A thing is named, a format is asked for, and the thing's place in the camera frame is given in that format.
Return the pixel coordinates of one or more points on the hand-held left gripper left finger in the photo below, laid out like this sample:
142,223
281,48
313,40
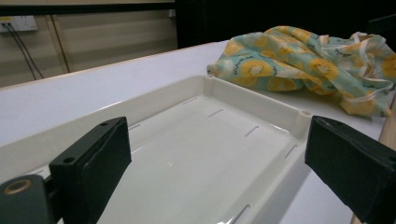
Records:
90,168

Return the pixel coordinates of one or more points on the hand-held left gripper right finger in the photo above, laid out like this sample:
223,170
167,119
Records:
351,165

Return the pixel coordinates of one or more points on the white plastic tray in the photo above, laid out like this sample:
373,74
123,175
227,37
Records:
202,149

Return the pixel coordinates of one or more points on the fruit print cloth bag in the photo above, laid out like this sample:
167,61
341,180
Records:
280,59

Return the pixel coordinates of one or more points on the white wall outlet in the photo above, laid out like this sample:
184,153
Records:
23,23

